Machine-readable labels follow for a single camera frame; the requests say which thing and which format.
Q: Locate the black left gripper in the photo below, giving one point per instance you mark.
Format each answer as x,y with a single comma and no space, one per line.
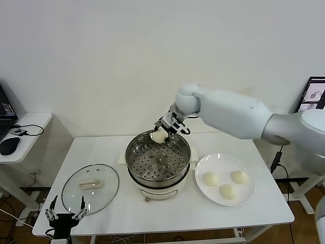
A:
62,221

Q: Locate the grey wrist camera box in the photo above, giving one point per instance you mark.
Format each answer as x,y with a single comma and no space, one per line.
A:
61,241
179,127

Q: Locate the white steamed baozi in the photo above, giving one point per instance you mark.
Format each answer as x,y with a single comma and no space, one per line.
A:
160,136
227,191
239,177
210,179

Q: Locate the round glass pot lid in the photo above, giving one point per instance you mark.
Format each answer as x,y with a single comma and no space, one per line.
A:
76,195

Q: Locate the black laptop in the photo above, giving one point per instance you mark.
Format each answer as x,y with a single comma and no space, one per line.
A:
5,109

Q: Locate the black usb dongle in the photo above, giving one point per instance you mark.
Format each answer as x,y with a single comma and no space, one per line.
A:
18,132

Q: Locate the stainless steel steamer pot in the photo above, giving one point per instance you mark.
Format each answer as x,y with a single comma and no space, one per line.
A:
181,152

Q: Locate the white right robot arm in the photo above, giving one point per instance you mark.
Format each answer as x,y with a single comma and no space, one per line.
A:
228,111

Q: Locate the white electric cooking pot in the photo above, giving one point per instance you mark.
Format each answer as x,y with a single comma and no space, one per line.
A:
157,194

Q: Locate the white side desk with label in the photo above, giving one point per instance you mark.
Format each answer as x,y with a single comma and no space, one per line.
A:
303,197

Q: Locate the white table frame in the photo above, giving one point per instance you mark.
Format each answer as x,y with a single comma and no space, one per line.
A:
203,241

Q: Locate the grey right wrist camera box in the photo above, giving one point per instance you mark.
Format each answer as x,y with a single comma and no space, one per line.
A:
179,127

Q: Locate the grey laptop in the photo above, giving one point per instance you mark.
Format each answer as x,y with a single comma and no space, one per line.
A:
311,94

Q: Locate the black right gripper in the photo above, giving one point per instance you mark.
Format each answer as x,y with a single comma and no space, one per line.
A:
172,121

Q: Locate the white round plate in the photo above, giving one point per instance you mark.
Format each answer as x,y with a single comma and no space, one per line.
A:
203,190

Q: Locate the black computer mouse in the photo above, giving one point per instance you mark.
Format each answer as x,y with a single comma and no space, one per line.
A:
8,147

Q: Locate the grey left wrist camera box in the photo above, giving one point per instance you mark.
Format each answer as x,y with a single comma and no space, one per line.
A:
61,241

